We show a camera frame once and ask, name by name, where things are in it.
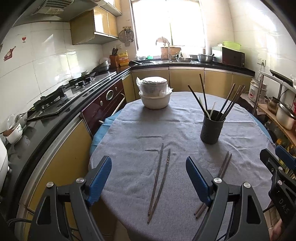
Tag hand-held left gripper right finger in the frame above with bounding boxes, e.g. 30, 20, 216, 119
186, 156, 270, 241

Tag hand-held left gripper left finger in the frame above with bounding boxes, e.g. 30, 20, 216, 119
28, 156, 112, 241

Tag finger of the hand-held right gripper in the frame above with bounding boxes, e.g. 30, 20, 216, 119
259, 148, 286, 179
275, 146, 296, 179

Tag pair dark chopsticks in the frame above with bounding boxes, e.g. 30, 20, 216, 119
147, 148, 171, 224

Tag black utensil holder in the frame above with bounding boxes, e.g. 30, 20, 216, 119
200, 110, 225, 144

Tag bunch of dark chopsticks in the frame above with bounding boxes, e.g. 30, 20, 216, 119
187, 74, 246, 122

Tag person's right hand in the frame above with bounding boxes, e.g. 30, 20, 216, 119
268, 219, 286, 241

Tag large lidded steel pot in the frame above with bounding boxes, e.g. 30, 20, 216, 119
276, 102, 296, 130

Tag wooden shelf board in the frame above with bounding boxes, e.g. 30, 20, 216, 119
240, 93, 296, 149

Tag small steel pot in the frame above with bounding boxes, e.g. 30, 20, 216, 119
266, 96, 281, 114

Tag white rice cooker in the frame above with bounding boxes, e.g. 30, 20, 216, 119
248, 78, 267, 103

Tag grey tablecloth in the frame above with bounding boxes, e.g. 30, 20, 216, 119
89, 91, 275, 241

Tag dark red built-in oven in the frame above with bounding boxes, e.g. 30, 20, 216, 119
81, 77, 126, 137

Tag black kitchen countertop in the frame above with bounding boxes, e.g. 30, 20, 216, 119
0, 60, 255, 209

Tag black flat device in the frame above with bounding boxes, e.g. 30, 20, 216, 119
269, 69, 293, 88

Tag metal storage rack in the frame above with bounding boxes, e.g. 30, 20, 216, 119
252, 70, 296, 149

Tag large white bowl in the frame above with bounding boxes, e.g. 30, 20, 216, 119
139, 89, 173, 110

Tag white patterned bowl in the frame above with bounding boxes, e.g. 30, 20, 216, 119
9, 112, 28, 130
6, 123, 23, 144

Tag white appliance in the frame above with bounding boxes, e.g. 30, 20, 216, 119
0, 139, 11, 186

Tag plastic-wrapped bowl stack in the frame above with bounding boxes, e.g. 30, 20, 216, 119
136, 76, 173, 96

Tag silver microwave oven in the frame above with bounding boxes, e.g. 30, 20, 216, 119
211, 46, 245, 68

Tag stacked metal basins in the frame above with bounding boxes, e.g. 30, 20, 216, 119
92, 57, 111, 72

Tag wooden knife block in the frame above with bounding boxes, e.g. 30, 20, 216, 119
109, 47, 119, 68

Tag steel cooking pot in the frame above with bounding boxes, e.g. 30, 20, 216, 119
197, 53, 214, 63

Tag green plastic basin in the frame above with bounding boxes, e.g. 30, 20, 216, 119
222, 41, 241, 50

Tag yellow oil bottle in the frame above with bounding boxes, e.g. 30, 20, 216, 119
118, 50, 129, 67

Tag brown wooden board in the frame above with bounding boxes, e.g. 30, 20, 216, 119
161, 46, 181, 61

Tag hanging round strainer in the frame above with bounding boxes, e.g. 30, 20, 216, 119
119, 27, 134, 47

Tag kitchen window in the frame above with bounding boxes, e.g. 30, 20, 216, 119
131, 0, 206, 54

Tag steel range hood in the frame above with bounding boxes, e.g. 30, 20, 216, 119
14, 0, 99, 23

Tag black cable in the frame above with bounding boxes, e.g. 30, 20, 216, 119
6, 218, 31, 227

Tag yellow wall cabinet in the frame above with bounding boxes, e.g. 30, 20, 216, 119
70, 0, 122, 45

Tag wine bottle wall sticker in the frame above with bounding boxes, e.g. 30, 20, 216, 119
3, 46, 16, 62

